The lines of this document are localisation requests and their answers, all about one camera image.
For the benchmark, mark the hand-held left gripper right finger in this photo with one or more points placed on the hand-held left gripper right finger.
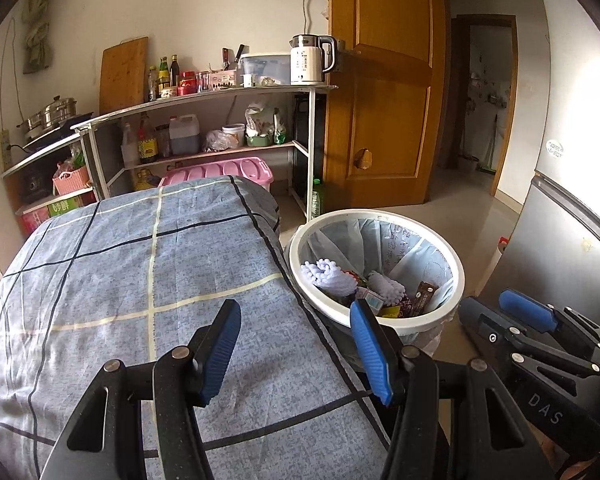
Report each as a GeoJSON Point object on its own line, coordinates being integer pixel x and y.
{"type": "Point", "coordinates": [375, 355]}

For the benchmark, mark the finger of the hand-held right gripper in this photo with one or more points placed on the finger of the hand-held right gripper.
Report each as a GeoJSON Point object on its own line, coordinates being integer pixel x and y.
{"type": "Point", "coordinates": [527, 307]}
{"type": "Point", "coordinates": [485, 325]}

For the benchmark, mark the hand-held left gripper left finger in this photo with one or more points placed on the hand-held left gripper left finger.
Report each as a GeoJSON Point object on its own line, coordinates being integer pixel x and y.
{"type": "Point", "coordinates": [220, 355]}

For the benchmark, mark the yellow snack packet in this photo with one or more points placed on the yellow snack packet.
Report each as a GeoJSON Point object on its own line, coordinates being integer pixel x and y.
{"type": "Point", "coordinates": [392, 312]}

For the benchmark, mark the red white milk carton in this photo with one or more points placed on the red white milk carton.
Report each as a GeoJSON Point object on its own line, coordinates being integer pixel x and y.
{"type": "Point", "coordinates": [372, 302]}

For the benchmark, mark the white round bin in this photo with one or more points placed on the white round bin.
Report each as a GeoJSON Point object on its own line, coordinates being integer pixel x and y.
{"type": "Point", "coordinates": [420, 322]}

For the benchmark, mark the brown chocolate bar wrapper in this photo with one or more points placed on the brown chocolate bar wrapper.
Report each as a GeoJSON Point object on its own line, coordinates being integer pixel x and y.
{"type": "Point", "coordinates": [424, 297]}

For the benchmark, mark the large lavender foam net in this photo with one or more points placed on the large lavender foam net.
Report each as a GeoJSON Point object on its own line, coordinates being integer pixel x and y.
{"type": "Point", "coordinates": [330, 277]}

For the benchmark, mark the translucent bin liner bag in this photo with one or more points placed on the translucent bin liner bag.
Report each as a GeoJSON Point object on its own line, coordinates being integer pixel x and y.
{"type": "Point", "coordinates": [405, 245]}

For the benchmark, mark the silver grey refrigerator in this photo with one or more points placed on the silver grey refrigerator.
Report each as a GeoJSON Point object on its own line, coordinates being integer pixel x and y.
{"type": "Point", "coordinates": [570, 240]}

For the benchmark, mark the green plastic bottle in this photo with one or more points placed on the green plastic bottle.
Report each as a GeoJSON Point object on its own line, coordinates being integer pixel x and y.
{"type": "Point", "coordinates": [317, 202]}

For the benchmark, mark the pink plastic storage box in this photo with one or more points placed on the pink plastic storage box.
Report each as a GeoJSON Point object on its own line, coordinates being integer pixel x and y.
{"type": "Point", "coordinates": [215, 170]}

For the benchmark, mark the yellow cooking oil bottle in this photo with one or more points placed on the yellow cooking oil bottle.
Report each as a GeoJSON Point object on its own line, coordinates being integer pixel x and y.
{"type": "Point", "coordinates": [145, 181]}

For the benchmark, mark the crumpled clear plastic bag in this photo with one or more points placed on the crumpled clear plastic bag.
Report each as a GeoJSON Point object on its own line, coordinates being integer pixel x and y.
{"type": "Point", "coordinates": [215, 141]}

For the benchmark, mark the green cardboard box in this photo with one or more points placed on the green cardboard box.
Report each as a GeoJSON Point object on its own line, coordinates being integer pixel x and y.
{"type": "Point", "coordinates": [65, 205]}

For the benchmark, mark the green plastic basket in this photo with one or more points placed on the green plastic basket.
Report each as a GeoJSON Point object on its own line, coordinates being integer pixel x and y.
{"type": "Point", "coordinates": [259, 140]}

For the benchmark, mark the white plastic tub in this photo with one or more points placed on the white plastic tub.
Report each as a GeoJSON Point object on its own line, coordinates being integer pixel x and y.
{"type": "Point", "coordinates": [234, 136]}

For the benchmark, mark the dark jar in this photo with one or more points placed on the dark jar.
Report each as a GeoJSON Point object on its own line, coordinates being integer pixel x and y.
{"type": "Point", "coordinates": [163, 142]}

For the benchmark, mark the plastic jug of dark liquid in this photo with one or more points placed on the plastic jug of dark liquid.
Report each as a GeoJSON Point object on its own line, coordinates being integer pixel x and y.
{"type": "Point", "coordinates": [185, 137]}

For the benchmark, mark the soy sauce bottle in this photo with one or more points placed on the soy sauce bottle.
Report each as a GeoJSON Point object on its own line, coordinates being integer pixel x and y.
{"type": "Point", "coordinates": [148, 145]}

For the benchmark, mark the white plastic bottle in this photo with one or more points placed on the white plastic bottle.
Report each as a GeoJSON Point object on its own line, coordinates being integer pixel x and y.
{"type": "Point", "coordinates": [130, 150]}

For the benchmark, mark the pink woven basket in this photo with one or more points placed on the pink woven basket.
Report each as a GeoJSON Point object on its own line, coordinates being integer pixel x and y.
{"type": "Point", "coordinates": [72, 182]}

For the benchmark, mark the pink cardboard box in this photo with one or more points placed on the pink cardboard box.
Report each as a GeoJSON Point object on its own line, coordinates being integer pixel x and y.
{"type": "Point", "coordinates": [32, 220]}

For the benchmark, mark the green white packet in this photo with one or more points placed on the green white packet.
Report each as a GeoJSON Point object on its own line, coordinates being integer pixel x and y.
{"type": "Point", "coordinates": [280, 130]}

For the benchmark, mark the white food bag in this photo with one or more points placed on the white food bag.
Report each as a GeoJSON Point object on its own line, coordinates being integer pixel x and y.
{"type": "Point", "coordinates": [257, 117]}

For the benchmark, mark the wooden door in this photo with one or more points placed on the wooden door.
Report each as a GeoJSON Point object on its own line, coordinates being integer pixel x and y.
{"type": "Point", "coordinates": [385, 85]}

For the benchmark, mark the white shelf unit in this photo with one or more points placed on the white shelf unit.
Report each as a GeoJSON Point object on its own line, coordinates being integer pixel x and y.
{"type": "Point", "coordinates": [260, 90]}

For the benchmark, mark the small side shelf table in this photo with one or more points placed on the small side shelf table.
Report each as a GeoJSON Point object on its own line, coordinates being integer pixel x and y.
{"type": "Point", "coordinates": [40, 156]}

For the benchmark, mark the red jar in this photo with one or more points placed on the red jar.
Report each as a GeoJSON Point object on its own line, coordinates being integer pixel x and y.
{"type": "Point", "coordinates": [187, 84]}

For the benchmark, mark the glass jar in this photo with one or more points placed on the glass jar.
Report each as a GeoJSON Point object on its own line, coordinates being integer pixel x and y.
{"type": "Point", "coordinates": [203, 82]}

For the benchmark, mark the black induction cooker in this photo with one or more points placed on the black induction cooker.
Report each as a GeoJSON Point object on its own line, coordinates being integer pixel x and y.
{"type": "Point", "coordinates": [55, 135]}

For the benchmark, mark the pink knife holder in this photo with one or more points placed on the pink knife holder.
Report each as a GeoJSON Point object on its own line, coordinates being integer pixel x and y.
{"type": "Point", "coordinates": [223, 80]}

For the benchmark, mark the small clear bottle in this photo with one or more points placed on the small clear bottle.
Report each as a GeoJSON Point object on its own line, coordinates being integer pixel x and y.
{"type": "Point", "coordinates": [153, 85]}

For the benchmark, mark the dark glass bottle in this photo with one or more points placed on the dark glass bottle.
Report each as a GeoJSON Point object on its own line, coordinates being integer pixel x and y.
{"type": "Point", "coordinates": [175, 72]}

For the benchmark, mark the clear plastic storage box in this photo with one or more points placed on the clear plastic storage box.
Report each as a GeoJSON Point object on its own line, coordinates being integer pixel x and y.
{"type": "Point", "coordinates": [265, 67]}

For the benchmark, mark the steel steamer pot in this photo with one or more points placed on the steel steamer pot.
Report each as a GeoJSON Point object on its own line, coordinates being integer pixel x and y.
{"type": "Point", "coordinates": [57, 112]}

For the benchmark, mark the wooden cutting board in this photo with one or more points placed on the wooden cutting board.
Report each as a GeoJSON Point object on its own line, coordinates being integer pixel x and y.
{"type": "Point", "coordinates": [122, 75]}

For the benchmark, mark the white power strip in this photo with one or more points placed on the white power strip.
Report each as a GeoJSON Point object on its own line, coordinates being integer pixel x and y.
{"type": "Point", "coordinates": [5, 150]}

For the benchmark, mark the white electric kettle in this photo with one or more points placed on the white electric kettle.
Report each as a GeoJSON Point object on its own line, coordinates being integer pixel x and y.
{"type": "Point", "coordinates": [307, 62]}

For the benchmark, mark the steel pan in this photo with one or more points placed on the steel pan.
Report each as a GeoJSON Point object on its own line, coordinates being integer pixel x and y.
{"type": "Point", "coordinates": [30, 122]}

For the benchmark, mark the hanging grey cloth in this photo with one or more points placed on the hanging grey cloth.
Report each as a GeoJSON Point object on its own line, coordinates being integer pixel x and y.
{"type": "Point", "coordinates": [35, 45]}

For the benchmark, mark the dark wooden door frame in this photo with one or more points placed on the dark wooden door frame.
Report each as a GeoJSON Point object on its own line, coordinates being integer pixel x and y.
{"type": "Point", "coordinates": [505, 110]}

